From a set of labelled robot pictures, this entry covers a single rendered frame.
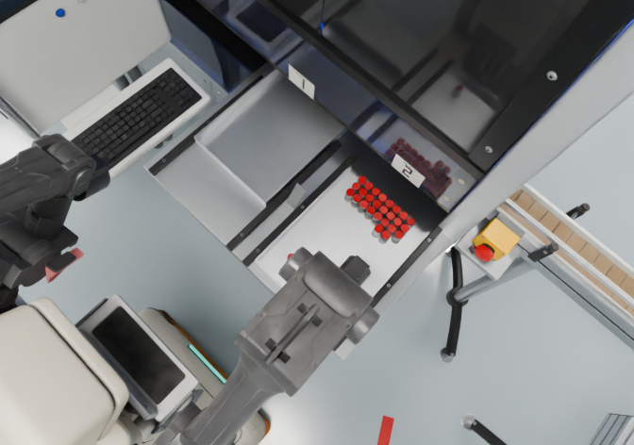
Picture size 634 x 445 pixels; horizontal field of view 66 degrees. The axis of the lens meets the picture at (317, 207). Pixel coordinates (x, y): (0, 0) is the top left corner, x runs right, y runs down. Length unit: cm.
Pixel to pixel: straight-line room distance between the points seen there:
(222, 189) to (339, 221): 31
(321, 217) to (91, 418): 71
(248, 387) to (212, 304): 157
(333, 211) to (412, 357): 102
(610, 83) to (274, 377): 52
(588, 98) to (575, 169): 188
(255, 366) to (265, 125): 91
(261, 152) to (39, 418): 81
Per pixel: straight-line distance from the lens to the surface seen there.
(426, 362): 211
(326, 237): 120
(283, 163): 127
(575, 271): 131
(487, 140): 90
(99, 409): 75
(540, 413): 226
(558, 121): 78
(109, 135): 145
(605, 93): 72
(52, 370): 75
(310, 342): 47
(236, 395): 55
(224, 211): 123
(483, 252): 113
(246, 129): 132
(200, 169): 129
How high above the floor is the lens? 203
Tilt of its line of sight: 70 degrees down
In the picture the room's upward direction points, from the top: 8 degrees clockwise
